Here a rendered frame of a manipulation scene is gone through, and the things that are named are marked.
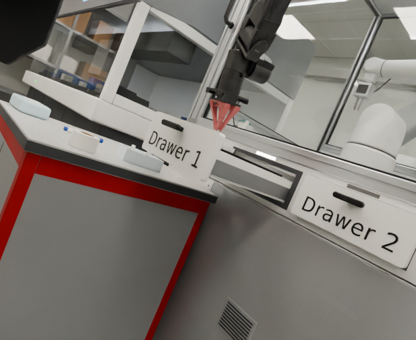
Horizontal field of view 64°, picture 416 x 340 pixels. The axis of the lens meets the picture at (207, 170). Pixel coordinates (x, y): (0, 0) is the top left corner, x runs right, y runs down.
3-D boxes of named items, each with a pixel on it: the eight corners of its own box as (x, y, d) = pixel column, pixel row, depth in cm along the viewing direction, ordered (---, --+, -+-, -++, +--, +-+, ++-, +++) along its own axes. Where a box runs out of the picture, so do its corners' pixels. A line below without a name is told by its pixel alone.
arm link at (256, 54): (247, 18, 81) (259, 38, 76) (280, 36, 88) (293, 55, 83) (220, 57, 88) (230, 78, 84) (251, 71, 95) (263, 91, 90)
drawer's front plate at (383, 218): (402, 269, 66) (426, 218, 65) (289, 212, 88) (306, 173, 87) (405, 270, 67) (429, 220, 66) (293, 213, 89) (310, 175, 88)
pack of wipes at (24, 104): (48, 121, 114) (52, 109, 114) (18, 111, 107) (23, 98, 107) (36, 112, 124) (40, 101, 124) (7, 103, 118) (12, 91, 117)
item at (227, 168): (204, 174, 72) (216, 148, 72) (151, 146, 92) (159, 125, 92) (302, 208, 98) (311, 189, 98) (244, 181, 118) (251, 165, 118)
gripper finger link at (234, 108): (233, 135, 87) (243, 100, 86) (212, 129, 83) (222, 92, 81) (217, 129, 92) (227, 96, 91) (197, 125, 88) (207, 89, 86)
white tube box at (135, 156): (122, 160, 96) (127, 148, 96) (115, 154, 103) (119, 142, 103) (159, 173, 103) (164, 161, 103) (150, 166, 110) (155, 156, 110)
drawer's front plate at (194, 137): (200, 181, 70) (220, 132, 69) (141, 147, 92) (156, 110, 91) (206, 183, 71) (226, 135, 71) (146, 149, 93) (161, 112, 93)
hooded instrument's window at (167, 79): (98, 98, 148) (137, 1, 146) (28, 70, 283) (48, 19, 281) (257, 166, 222) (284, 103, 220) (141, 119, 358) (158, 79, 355)
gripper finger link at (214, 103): (236, 136, 88) (247, 101, 87) (216, 131, 84) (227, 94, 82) (221, 131, 93) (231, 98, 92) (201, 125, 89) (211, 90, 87)
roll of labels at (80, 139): (64, 143, 83) (70, 128, 83) (71, 142, 90) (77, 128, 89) (92, 154, 84) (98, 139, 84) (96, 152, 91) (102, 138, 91)
